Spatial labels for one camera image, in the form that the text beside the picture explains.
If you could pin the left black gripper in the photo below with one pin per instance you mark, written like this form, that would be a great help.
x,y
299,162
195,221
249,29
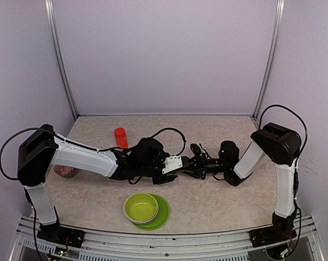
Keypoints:
x,y
157,181

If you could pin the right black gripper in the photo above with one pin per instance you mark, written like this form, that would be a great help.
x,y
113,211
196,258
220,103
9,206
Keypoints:
x,y
199,167

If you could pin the red pill bottle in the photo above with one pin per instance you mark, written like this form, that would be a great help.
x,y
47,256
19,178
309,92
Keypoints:
x,y
121,137

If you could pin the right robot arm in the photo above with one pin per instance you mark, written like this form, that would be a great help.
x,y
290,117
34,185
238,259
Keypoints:
x,y
281,145

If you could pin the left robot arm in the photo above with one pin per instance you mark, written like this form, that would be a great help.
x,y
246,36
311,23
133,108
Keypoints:
x,y
45,148

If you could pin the green plate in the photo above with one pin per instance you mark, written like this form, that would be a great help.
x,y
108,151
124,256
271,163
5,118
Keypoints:
x,y
161,217

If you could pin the green bowl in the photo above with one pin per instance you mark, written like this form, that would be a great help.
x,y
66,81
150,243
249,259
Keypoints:
x,y
141,208

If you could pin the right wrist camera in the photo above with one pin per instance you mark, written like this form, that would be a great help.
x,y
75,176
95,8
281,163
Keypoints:
x,y
196,150

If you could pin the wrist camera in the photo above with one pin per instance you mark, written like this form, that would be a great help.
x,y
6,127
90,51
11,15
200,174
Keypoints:
x,y
196,150
172,163

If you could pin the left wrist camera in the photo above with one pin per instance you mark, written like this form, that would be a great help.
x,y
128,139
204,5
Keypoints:
x,y
172,163

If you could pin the front aluminium rail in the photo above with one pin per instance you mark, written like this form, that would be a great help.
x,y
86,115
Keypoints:
x,y
105,245

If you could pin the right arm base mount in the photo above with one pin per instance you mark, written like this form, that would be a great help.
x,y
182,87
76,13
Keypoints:
x,y
282,229

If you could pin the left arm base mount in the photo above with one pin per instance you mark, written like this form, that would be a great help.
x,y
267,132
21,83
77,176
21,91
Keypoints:
x,y
56,233

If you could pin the left aluminium frame post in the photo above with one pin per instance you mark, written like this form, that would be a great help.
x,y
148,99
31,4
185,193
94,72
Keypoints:
x,y
49,7

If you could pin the aluminium frame post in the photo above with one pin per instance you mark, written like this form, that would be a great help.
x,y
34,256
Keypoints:
x,y
49,7
271,57

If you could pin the right aluminium frame post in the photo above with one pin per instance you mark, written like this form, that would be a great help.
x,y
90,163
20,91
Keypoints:
x,y
271,57

